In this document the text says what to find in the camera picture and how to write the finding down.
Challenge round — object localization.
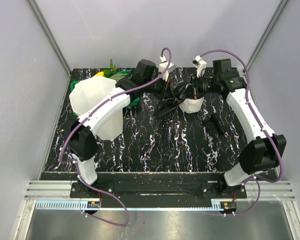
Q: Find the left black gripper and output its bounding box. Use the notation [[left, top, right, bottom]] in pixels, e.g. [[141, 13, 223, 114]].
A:
[[142, 73, 174, 101]]

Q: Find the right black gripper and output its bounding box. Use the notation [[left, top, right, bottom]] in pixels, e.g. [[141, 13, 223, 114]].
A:
[[180, 73, 220, 101]]

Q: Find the black trash bag roll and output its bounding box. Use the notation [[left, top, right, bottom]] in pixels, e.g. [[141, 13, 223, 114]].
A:
[[202, 113, 226, 135]]

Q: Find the white translucent trash bin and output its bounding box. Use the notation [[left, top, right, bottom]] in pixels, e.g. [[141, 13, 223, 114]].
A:
[[69, 76, 123, 141]]

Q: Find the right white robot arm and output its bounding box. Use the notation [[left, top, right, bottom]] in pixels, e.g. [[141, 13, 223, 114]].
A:
[[191, 55, 287, 198]]

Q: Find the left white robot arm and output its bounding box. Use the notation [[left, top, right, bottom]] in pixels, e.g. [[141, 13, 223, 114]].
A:
[[62, 56, 172, 198]]

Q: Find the green plastic basket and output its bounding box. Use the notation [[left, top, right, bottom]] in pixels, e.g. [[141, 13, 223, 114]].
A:
[[70, 69, 140, 117]]

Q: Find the green coiled bean bundle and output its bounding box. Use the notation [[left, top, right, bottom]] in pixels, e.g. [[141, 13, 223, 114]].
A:
[[110, 72, 131, 82]]

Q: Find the green leafy toy plant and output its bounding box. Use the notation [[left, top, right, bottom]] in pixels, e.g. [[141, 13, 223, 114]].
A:
[[103, 59, 117, 77]]

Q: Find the yellow toy vegetable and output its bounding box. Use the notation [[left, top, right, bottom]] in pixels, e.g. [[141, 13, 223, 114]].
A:
[[94, 71, 105, 77]]

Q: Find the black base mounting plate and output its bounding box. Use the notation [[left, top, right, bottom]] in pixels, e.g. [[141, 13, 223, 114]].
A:
[[69, 171, 248, 200]]

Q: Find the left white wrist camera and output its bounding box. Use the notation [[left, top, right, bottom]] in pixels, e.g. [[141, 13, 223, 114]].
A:
[[158, 56, 176, 82]]

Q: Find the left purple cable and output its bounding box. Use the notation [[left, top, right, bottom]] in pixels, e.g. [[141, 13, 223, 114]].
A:
[[58, 47, 172, 227]]

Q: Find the purple cable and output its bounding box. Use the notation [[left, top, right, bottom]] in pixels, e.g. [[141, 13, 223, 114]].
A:
[[58, 47, 172, 227], [198, 49, 284, 216]]

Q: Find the right aluminium frame post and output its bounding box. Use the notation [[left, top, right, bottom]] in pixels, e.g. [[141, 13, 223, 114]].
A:
[[246, 0, 290, 70]]

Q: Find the aluminium frame post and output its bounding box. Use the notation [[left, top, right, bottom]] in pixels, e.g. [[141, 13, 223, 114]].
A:
[[246, 0, 290, 70], [26, 0, 72, 76]]

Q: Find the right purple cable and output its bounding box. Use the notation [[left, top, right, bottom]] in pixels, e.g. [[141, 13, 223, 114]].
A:
[[198, 49, 284, 216]]

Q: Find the left aluminium frame post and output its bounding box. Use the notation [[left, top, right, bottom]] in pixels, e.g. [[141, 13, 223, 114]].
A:
[[26, 0, 72, 76]]

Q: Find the aluminium front rail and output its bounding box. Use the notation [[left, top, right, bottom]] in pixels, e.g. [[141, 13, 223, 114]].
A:
[[24, 180, 295, 201]]

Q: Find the white slotted cable duct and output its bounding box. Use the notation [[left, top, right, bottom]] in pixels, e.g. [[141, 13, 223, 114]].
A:
[[35, 200, 100, 211]]

